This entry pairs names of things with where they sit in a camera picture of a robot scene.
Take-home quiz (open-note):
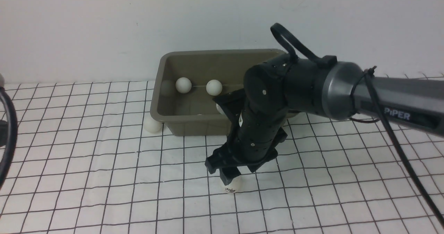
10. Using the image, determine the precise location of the olive green plastic bin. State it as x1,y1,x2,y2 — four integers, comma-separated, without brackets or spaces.
150,49,283,136

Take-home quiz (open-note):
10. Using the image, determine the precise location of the plain white ping-pong ball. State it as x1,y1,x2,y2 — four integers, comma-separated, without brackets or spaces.
176,77,192,94

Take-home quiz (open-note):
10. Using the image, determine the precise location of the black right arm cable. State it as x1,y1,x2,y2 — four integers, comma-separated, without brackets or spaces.
270,23,444,220

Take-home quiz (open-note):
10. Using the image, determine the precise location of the black left camera cable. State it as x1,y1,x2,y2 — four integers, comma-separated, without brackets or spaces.
0,75,18,189

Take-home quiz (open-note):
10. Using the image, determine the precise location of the black grey right arm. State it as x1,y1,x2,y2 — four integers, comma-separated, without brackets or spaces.
205,54,444,184

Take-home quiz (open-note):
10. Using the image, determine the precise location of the white black grid tablecloth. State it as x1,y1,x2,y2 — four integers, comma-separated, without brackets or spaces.
0,81,443,234

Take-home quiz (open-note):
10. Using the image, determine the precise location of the white logo ball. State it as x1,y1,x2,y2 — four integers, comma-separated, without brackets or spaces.
206,79,223,96
221,176,243,193

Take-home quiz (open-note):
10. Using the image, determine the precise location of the white ball beside bin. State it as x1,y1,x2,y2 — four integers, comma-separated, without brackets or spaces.
143,116,162,133

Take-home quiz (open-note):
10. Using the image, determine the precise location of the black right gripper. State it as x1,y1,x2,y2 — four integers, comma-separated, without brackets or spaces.
205,89,288,186

